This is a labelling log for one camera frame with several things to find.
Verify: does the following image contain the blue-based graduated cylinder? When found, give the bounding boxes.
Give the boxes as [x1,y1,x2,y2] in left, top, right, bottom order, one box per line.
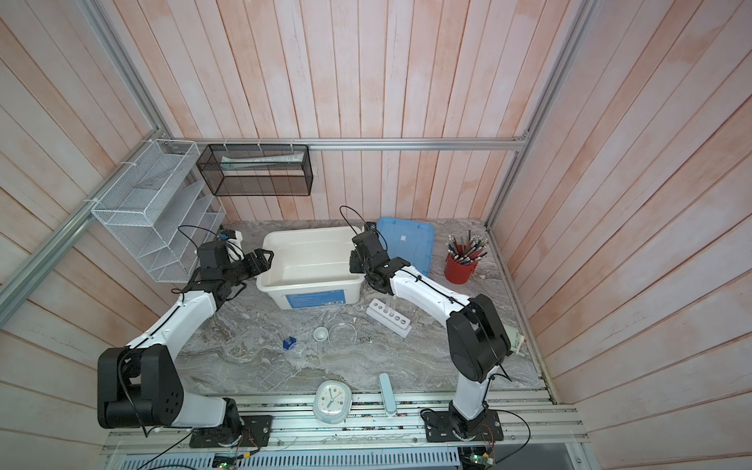
[282,336,307,368]

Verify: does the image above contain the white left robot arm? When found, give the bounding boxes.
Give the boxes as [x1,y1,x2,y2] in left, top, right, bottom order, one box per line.
[97,237,274,447]

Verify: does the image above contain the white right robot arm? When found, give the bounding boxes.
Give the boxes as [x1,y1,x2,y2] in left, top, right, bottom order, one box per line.
[350,228,512,440]

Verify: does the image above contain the blue plastic bin lid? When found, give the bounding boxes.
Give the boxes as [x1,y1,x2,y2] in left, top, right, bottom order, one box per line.
[377,217,436,276]

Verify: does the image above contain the white plastic storage bin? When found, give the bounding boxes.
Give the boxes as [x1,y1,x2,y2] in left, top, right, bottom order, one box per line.
[257,226,364,309]

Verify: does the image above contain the clear petri dish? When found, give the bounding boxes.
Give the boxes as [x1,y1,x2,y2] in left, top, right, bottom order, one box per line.
[328,322,358,351]

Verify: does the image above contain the red pencil cup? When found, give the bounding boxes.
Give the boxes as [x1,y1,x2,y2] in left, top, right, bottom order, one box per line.
[444,255,478,285]

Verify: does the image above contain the small white cup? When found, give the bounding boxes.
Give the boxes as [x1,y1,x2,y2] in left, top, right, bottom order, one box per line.
[313,326,329,342]

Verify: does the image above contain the bundle of pencils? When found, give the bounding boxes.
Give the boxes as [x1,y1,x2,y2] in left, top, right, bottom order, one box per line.
[446,230,489,266]

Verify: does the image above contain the light blue stapler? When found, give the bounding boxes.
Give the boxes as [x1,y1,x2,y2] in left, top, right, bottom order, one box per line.
[378,373,398,416]

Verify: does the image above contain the round white clock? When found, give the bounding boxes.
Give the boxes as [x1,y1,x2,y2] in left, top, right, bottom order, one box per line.
[313,380,353,424]

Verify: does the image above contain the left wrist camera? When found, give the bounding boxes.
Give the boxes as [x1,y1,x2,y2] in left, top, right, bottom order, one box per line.
[219,229,244,262]

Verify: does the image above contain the white wire mesh shelf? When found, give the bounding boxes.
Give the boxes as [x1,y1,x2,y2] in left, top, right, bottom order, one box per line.
[92,140,226,284]

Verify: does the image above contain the black wire mesh basket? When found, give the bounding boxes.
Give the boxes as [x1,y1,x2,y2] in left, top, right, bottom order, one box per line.
[197,143,315,197]

